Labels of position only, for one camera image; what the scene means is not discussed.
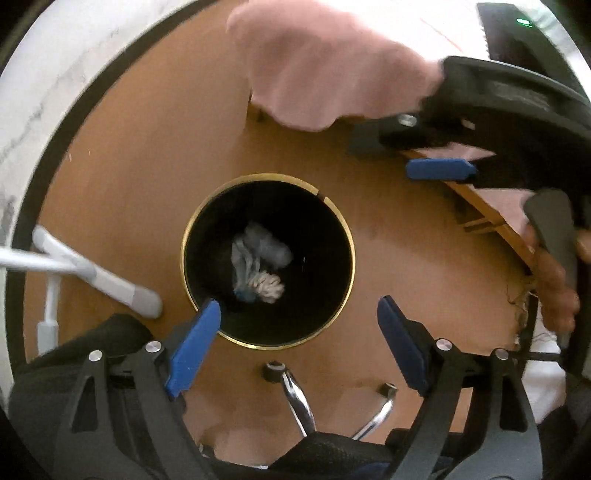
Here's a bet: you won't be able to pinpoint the black device with green light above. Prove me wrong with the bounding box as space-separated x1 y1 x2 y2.
475 2 570 70

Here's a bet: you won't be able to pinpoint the white bed sheet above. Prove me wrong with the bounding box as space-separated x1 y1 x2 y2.
397 4 490 63

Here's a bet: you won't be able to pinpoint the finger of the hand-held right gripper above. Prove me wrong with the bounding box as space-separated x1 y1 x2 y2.
405 158 497 183
348 113 428 160

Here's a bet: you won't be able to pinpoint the person's right hand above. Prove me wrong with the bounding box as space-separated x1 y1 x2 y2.
522 226 581 333

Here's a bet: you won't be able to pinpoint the black bin with gold rim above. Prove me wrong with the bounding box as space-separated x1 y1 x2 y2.
181 173 356 349

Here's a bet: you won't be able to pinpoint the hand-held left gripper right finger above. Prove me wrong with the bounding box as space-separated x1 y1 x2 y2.
377 296 543 480

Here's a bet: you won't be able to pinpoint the chrome chair base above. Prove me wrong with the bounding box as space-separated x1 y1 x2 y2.
261 361 399 441

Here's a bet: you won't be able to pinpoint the pink cloth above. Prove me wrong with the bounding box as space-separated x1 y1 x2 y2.
226 0 539 236

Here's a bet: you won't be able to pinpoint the grey crumpled tissue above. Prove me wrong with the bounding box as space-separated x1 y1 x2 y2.
231 222 295 278

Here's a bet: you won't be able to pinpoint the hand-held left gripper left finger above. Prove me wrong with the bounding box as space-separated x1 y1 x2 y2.
55 299 222 480

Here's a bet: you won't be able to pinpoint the white metal stand legs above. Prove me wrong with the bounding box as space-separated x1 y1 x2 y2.
0 224 163 358

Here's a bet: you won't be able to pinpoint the black mesh chair seat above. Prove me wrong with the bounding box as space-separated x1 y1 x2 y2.
9 314 402 480

